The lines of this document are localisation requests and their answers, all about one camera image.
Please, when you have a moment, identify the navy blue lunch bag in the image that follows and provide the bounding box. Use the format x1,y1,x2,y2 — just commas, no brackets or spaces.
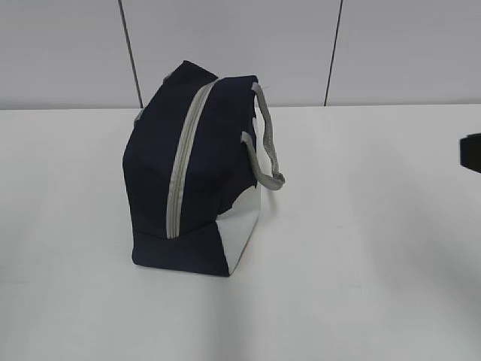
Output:
123,61,285,277

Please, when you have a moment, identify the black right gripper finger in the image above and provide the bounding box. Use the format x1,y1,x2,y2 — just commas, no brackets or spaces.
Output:
459,133,481,170

